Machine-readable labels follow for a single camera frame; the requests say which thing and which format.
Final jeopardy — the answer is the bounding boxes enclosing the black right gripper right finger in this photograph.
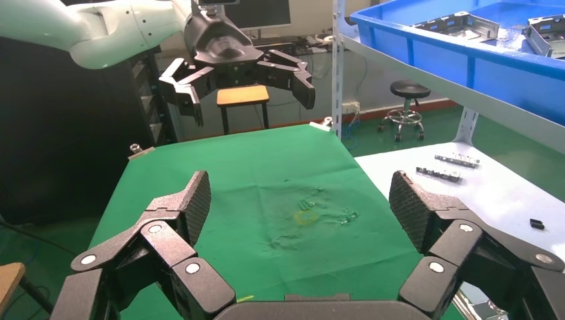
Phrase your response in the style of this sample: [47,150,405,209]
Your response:
[389,171,565,320]

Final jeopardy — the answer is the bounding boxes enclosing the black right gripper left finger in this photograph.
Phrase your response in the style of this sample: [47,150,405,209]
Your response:
[51,171,237,320]

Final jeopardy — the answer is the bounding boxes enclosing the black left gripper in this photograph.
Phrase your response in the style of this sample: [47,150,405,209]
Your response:
[159,12,316,127]

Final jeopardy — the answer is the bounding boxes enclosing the wooden stool black legs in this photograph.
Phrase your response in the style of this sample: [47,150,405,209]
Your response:
[216,85,271,136]

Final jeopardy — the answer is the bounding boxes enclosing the white lower shelf board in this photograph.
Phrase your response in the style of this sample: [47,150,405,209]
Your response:
[355,141,565,266]

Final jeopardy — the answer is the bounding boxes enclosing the small metal comb strip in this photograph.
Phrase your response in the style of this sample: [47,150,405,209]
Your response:
[415,166,464,184]
[434,153,481,170]

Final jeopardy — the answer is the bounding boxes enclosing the black computer monitor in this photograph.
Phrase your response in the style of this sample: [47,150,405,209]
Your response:
[223,0,292,41]

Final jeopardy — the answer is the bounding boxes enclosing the black metal rack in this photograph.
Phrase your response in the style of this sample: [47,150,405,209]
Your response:
[128,46,180,147]

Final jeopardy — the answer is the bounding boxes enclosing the silver binder clip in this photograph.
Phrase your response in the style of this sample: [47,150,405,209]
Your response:
[308,116,333,133]
[128,143,156,161]

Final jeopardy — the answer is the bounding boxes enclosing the green table cloth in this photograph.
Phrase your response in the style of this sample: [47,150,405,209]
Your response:
[88,123,464,320]

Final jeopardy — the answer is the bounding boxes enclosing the black cabinet panel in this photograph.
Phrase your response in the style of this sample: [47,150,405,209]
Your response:
[0,37,155,226]

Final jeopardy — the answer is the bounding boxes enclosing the black round swivel stool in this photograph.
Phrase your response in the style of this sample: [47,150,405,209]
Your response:
[377,79,432,143]

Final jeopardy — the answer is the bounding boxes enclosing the wooden seat stool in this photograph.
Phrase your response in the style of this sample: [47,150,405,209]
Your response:
[0,263,54,315]

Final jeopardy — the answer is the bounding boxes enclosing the blue plastic bin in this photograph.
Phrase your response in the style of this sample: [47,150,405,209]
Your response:
[350,0,565,127]

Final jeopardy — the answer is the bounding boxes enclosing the clear plastic film scrap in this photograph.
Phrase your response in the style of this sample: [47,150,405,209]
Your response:
[498,25,526,43]

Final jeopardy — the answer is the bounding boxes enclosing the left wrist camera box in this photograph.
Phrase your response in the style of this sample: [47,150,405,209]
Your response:
[191,0,241,15]

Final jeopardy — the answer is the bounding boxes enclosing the slotted white shelf post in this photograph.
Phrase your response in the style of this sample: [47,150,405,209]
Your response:
[330,0,346,139]
[453,107,480,145]

